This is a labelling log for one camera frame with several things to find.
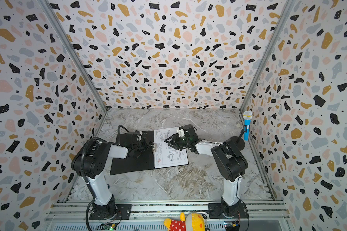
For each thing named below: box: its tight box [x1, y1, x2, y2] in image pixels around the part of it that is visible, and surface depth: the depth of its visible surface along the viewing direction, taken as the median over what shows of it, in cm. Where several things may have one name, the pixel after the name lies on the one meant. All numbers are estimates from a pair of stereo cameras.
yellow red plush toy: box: [163, 212, 210, 231], surface depth 67 cm
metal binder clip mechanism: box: [152, 141, 157, 155], surface depth 100 cm
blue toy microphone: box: [242, 110, 254, 142], surface depth 87 cm
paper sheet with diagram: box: [154, 127, 189, 169], surface depth 97 cm
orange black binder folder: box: [109, 129, 189, 176], surface depth 92 cm
